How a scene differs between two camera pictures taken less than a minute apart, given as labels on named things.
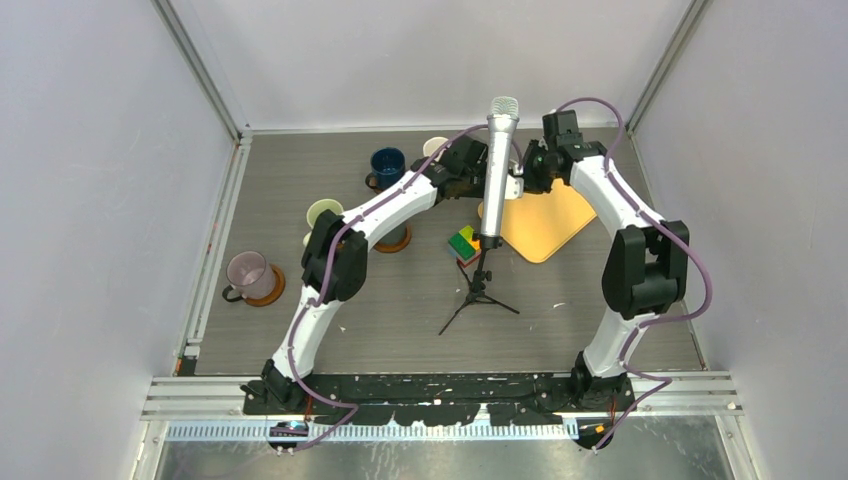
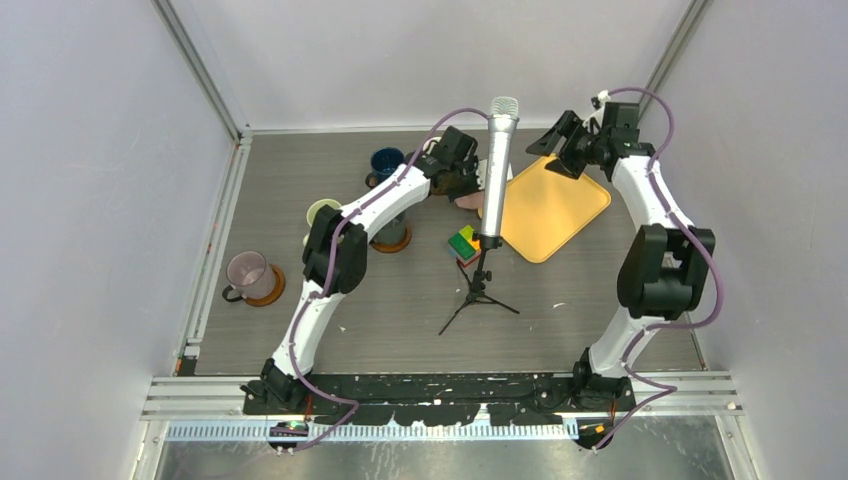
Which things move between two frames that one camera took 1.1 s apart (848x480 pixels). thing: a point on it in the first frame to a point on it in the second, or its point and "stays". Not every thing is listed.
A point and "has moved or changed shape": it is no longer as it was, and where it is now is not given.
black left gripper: [481, 195] stays
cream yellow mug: [432, 144] stays
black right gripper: [532, 184] to [546, 146]
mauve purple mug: [251, 275] stays
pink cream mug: [514, 187] has moved or changed shape
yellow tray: [539, 226] stays
